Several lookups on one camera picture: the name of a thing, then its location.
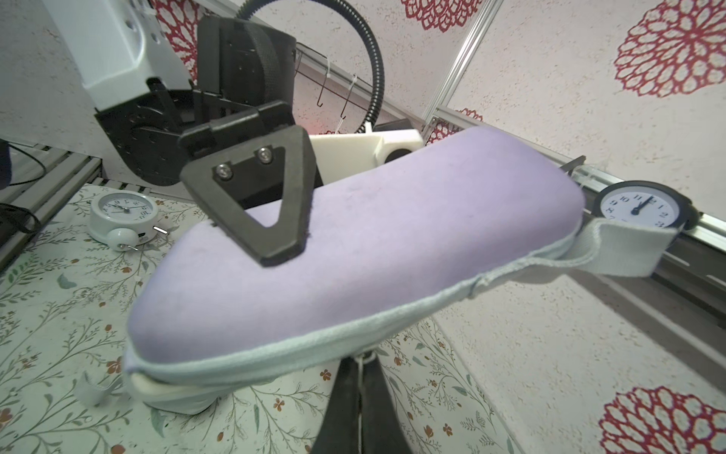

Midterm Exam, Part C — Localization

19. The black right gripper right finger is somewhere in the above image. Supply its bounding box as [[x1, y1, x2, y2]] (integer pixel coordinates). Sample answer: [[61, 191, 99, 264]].
[[360, 354, 412, 454]]

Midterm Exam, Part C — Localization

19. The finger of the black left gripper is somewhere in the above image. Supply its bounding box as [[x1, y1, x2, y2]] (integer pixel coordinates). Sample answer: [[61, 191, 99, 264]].
[[179, 126, 316, 267]]

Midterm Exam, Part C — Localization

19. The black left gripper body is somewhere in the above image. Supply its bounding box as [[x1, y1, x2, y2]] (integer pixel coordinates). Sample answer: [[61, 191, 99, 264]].
[[96, 16, 297, 187]]

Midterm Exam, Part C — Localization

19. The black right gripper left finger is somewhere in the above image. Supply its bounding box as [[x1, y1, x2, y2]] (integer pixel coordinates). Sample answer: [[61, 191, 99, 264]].
[[311, 358, 362, 454]]

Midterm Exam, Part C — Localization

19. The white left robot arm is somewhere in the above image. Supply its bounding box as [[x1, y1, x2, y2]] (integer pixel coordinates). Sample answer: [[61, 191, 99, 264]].
[[45, 1, 319, 267]]

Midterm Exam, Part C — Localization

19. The white round table clock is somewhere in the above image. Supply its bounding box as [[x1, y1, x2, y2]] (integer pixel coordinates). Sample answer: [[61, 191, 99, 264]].
[[88, 190, 169, 253]]

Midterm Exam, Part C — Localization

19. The black alarm clock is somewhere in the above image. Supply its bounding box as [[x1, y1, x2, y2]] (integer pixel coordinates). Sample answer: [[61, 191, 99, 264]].
[[591, 181, 701, 232]]

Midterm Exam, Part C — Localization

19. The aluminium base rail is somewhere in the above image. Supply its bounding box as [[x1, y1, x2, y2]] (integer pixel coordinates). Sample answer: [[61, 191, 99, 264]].
[[1, 143, 102, 270]]

